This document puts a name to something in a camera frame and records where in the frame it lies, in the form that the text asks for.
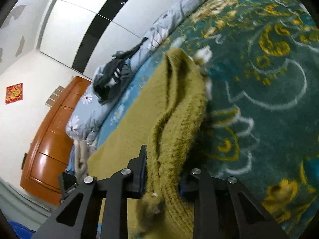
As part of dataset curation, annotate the cream fluffy cloth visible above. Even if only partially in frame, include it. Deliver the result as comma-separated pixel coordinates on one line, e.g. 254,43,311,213
75,139,96,180

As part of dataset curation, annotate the light blue cloth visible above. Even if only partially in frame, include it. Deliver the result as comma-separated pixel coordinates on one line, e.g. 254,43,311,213
66,147,76,175

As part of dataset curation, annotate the white wardrobe with black band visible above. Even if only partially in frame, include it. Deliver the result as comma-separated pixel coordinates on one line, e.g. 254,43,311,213
37,0,187,81

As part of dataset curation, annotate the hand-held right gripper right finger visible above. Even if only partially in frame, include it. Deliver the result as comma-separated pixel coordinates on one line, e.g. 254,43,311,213
178,168,289,239

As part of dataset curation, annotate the beige wall switch panel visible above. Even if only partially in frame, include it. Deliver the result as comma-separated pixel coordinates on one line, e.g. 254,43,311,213
45,85,66,107

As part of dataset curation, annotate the dark grey garment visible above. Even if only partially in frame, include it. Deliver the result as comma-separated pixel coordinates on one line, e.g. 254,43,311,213
93,37,148,104

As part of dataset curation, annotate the dark blue fabric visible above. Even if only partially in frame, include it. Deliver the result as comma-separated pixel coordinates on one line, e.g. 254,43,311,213
7,219,36,239

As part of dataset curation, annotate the orange wooden headboard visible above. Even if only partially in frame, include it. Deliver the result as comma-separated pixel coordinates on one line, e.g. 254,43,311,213
20,76,93,206

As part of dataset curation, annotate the olive green knit sweater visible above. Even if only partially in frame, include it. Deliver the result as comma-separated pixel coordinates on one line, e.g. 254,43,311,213
87,47,210,239

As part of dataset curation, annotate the red wall decoration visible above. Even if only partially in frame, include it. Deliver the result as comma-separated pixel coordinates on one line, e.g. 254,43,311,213
5,83,24,104

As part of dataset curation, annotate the grey wall sticker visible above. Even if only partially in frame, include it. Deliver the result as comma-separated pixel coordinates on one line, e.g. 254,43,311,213
9,4,27,21

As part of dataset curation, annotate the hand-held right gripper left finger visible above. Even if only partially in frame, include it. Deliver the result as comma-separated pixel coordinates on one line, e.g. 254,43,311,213
32,144,147,239

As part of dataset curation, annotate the grey-blue daisy print duvet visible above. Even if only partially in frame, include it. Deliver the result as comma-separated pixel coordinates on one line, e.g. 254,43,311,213
65,0,232,145

